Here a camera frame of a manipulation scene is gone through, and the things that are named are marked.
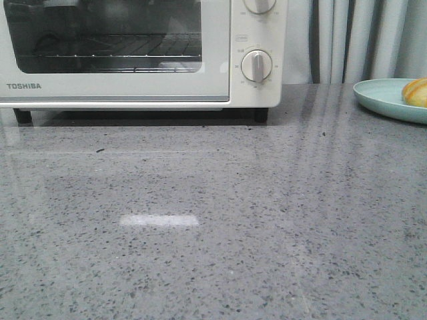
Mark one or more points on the glass oven door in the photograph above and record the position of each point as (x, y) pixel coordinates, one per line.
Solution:
(23, 23)

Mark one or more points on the golden bread roll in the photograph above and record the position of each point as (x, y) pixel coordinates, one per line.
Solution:
(414, 93)

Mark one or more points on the lower oven control knob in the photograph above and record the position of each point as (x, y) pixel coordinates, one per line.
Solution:
(256, 66)

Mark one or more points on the oven control knob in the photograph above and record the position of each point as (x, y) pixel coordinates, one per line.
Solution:
(256, 66)
(259, 6)

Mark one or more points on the upper oven control knob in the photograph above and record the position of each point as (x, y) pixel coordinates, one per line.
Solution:
(259, 6)

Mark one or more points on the white Toshiba toaster oven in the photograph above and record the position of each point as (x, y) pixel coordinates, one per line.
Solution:
(248, 32)

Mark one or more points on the grey pleated curtain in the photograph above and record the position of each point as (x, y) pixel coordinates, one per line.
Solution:
(351, 41)

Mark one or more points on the teal round plate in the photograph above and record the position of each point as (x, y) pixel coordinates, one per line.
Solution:
(384, 97)

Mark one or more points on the oven wire rack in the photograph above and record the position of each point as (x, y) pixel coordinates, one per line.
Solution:
(180, 52)

